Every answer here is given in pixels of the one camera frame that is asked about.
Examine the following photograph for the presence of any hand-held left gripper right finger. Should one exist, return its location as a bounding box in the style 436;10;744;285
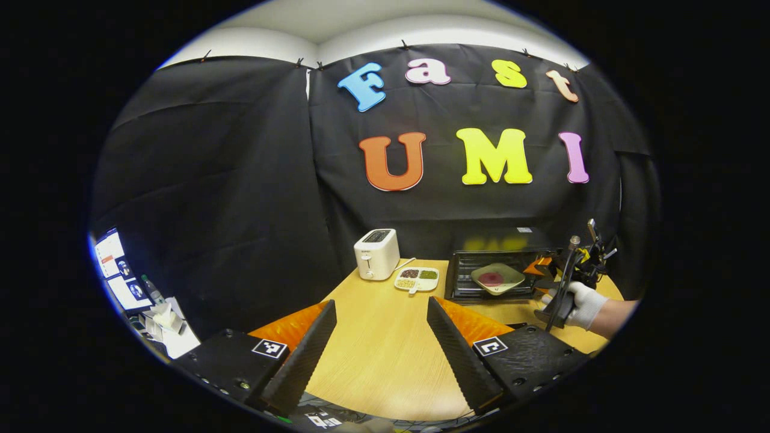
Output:
427;296;590;416

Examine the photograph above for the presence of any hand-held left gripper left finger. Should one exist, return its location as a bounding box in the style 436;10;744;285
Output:
171;299;337;417

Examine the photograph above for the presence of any cream square plate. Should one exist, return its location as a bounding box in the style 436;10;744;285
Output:
470;263;526;296

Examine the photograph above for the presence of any black electric oven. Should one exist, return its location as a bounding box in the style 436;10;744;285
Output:
448;227;559;301

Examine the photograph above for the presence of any white compartment tray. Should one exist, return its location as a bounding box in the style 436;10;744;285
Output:
394;267;440;295

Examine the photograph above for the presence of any white toaster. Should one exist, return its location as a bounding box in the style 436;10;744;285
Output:
354;229;401;281

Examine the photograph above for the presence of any white crumpled paper box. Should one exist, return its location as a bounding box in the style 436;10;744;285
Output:
142;301;188;342

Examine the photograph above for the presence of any plastic bottle green cap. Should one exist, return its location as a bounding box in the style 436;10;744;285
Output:
140;274;165;306

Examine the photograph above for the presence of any black backdrop cloth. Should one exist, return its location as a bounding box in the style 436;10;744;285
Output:
89;43;661;340

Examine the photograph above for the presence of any computer monitor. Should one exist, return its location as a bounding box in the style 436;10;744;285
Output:
92;227;155;313

